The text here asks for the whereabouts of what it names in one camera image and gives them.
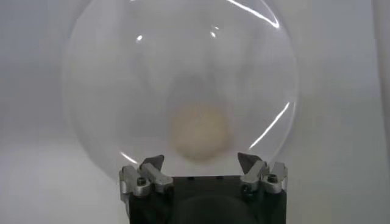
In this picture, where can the white round plate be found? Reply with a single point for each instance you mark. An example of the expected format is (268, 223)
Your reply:
(122, 76)

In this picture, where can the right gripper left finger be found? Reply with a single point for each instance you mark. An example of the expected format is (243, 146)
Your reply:
(158, 178)

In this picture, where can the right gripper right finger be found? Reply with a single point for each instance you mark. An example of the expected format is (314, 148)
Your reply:
(257, 173)

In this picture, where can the white steamed baozi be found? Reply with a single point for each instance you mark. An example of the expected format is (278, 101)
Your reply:
(198, 132)

